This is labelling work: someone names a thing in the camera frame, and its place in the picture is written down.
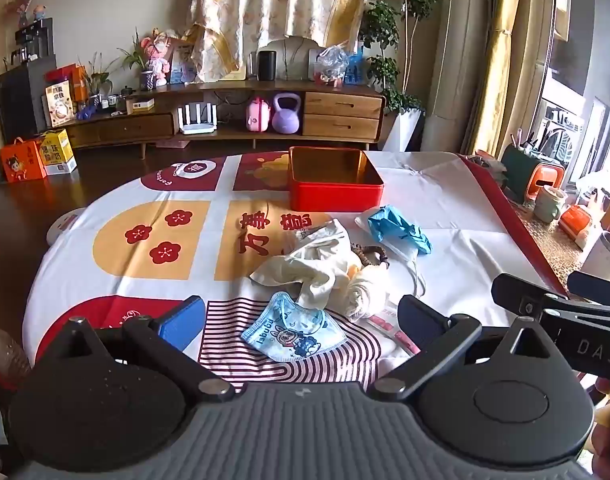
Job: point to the black speaker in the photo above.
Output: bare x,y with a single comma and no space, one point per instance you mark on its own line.
266,66

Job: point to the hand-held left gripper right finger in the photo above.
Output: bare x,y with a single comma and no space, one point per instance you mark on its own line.
419,321

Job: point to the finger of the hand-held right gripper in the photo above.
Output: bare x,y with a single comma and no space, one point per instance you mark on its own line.
597,290
520,296

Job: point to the clear plastic packet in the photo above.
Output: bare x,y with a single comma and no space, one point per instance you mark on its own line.
395,330

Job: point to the purple kettlebell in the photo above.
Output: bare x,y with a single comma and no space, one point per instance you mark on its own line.
286,119

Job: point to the clear plastic bag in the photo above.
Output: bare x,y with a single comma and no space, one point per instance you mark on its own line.
331,65

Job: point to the tall green tree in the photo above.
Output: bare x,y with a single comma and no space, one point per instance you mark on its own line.
385,25

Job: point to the white planter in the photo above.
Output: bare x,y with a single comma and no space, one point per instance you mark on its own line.
402,132

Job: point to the pale green mug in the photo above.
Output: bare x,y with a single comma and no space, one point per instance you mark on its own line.
549,205

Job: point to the green utensil holder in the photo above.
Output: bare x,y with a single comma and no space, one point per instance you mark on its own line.
517,170

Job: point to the white round stool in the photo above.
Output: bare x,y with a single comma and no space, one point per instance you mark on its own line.
65,225

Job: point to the small potted plant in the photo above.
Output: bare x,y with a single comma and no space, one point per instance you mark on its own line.
96,85

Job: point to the white router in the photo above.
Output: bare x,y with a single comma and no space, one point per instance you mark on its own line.
198,121

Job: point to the orange cartoon gift box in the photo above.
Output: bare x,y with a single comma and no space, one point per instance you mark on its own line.
22,162

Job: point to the orange gift bag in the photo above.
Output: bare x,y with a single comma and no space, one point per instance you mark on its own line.
75,80

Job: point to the black coffee machine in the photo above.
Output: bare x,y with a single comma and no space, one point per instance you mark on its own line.
35,40

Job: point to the potted orchid plant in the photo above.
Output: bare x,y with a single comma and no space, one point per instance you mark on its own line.
146,79

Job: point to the floral cloth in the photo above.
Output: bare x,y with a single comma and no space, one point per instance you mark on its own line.
275,5

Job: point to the cream cloth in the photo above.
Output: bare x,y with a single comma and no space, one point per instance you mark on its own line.
310,265

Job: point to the orange container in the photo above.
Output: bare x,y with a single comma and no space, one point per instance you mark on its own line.
576,221

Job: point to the blue toy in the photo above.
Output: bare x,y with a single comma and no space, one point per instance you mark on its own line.
86,112

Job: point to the snack box with window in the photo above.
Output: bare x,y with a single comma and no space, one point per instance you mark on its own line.
60,106

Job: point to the blue picture box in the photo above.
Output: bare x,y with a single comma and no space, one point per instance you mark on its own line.
182,65

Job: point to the small figurine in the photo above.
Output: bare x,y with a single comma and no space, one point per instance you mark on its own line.
39,13

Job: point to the steel cup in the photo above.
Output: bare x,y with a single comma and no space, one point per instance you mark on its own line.
605,260

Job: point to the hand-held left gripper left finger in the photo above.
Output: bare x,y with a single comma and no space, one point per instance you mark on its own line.
182,321

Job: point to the yellow curtain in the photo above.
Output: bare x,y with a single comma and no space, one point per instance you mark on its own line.
505,60

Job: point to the blue plastic gloves packet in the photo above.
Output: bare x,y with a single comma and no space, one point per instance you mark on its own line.
400,232

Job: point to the small cream box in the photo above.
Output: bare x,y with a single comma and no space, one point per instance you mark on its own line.
141,105

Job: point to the dried flower vase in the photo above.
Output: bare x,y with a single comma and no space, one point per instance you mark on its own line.
19,12

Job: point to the blue child face mask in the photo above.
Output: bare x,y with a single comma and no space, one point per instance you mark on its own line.
290,330

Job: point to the black cabinet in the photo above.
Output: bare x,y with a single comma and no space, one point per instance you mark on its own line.
22,95

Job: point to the dark teapot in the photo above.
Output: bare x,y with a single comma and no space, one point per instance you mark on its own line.
127,92

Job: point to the wooden tv cabinet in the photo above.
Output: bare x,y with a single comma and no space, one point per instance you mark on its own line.
335,110

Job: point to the pink doll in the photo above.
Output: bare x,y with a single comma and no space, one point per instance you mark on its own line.
157,60

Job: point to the orange plastic stool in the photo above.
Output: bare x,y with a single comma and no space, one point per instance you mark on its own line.
547,177

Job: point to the blue bag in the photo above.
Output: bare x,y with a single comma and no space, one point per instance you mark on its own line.
354,71

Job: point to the red tin box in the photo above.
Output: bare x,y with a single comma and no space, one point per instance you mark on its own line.
335,195

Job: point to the yellow carton box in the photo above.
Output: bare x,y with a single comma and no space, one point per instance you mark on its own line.
59,152

